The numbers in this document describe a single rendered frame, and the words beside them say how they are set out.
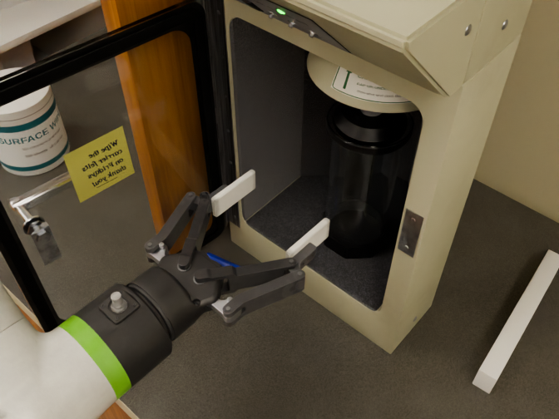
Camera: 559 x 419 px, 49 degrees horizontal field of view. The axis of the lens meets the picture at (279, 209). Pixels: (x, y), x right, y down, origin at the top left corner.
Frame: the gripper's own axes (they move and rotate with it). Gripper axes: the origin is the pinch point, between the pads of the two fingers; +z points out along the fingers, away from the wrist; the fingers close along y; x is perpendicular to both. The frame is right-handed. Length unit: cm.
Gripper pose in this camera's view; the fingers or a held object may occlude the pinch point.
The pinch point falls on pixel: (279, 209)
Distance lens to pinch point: 73.3
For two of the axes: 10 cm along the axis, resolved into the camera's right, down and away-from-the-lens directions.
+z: 6.7, -5.4, 5.0
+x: -0.1, 6.8, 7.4
